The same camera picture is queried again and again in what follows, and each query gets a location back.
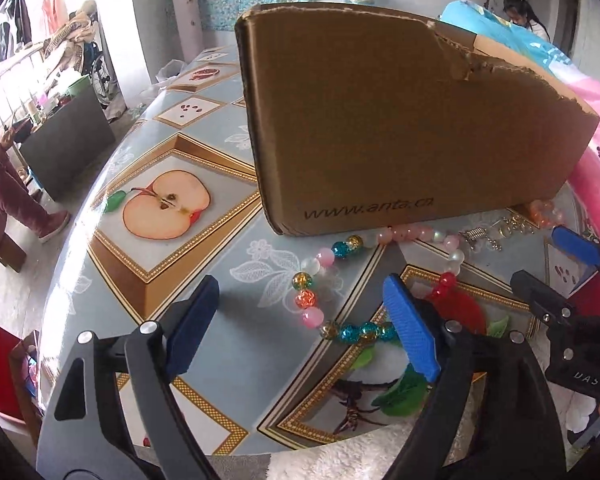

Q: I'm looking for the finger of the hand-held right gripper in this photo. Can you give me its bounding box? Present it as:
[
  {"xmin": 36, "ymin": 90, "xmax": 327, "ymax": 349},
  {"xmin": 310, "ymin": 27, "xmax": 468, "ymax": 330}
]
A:
[
  {"xmin": 551, "ymin": 225, "xmax": 600, "ymax": 268},
  {"xmin": 510, "ymin": 270, "xmax": 577, "ymax": 328}
]

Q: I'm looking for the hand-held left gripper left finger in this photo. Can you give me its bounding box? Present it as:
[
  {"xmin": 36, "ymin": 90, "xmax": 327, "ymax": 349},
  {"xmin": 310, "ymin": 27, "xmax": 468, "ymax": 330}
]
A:
[{"xmin": 36, "ymin": 274, "xmax": 221, "ymax": 480}]

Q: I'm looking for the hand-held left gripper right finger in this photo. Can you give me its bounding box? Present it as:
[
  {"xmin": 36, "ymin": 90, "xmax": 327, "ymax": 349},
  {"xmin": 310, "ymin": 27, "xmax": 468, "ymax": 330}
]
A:
[{"xmin": 383, "ymin": 273, "xmax": 567, "ymax": 480}]

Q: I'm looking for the pink bead bracelet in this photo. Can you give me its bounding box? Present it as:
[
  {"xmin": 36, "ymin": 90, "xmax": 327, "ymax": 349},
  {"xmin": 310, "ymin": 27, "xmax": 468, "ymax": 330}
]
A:
[{"xmin": 527, "ymin": 199, "xmax": 566, "ymax": 229}]

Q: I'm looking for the silver chain bracelet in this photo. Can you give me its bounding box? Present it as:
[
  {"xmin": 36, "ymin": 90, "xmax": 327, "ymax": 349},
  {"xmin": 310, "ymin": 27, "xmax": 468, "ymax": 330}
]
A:
[{"xmin": 459, "ymin": 215, "xmax": 531, "ymax": 252}]

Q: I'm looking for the multicolour glass bead bracelet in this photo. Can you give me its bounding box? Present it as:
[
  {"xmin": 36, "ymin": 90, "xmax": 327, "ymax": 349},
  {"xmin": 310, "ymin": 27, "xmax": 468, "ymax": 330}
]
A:
[{"xmin": 291, "ymin": 225, "xmax": 468, "ymax": 345}]

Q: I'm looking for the brown cardboard box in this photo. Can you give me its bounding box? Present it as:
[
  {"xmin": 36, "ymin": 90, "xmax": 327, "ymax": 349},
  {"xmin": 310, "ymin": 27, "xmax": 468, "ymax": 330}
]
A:
[{"xmin": 235, "ymin": 2, "xmax": 600, "ymax": 237}]

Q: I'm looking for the fruit print tablecloth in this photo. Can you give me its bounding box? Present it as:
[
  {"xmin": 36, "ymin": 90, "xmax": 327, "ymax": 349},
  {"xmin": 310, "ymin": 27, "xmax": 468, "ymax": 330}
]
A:
[{"xmin": 37, "ymin": 45, "xmax": 600, "ymax": 457}]

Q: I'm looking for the white fluffy clothing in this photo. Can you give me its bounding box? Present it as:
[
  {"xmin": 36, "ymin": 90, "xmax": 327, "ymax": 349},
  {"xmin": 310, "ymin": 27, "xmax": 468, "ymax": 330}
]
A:
[{"xmin": 267, "ymin": 410, "xmax": 481, "ymax": 480}]

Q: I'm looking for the wooden stool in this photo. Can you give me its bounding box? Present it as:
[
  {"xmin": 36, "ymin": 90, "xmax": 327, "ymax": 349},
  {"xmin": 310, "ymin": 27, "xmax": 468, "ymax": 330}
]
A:
[{"xmin": 0, "ymin": 235, "xmax": 28, "ymax": 273}]

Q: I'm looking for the blue printed quilt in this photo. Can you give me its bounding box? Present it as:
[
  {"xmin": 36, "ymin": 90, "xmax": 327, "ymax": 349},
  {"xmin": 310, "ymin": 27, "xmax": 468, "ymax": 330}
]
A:
[{"xmin": 439, "ymin": 0, "xmax": 588, "ymax": 81}]

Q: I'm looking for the dark grey cabinet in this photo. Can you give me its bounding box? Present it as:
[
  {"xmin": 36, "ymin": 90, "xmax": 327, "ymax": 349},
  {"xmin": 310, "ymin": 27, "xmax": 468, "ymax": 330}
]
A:
[{"xmin": 19, "ymin": 91, "xmax": 117, "ymax": 201}]

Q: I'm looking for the clear plastic bag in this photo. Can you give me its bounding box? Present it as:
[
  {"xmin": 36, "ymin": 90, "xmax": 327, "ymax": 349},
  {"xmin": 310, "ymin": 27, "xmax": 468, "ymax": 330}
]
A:
[{"xmin": 155, "ymin": 59, "xmax": 186, "ymax": 86}]

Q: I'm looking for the wheelchair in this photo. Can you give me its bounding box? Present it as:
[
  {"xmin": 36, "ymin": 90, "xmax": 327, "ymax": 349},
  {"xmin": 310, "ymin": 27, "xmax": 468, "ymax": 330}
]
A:
[{"xmin": 82, "ymin": 40, "xmax": 118, "ymax": 106}]

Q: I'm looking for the metal window railing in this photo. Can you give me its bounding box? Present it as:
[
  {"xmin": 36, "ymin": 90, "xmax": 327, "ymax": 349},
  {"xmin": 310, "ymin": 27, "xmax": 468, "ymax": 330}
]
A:
[{"xmin": 0, "ymin": 35, "xmax": 81, "ymax": 128}]

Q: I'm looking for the pile of beige clothes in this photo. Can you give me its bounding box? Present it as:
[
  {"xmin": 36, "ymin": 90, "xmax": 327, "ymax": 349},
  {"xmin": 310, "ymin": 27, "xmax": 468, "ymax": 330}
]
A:
[{"xmin": 44, "ymin": 2, "xmax": 98, "ymax": 66}]

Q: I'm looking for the pink hanging garment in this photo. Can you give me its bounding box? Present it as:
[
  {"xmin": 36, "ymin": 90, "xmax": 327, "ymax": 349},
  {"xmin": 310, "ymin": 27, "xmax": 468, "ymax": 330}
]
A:
[{"xmin": 40, "ymin": 0, "xmax": 68, "ymax": 26}]

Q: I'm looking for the dark hanging jacket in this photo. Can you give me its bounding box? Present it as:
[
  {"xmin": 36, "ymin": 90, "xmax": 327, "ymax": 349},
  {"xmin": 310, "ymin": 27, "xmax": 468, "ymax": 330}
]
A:
[{"xmin": 0, "ymin": 0, "xmax": 32, "ymax": 61}]

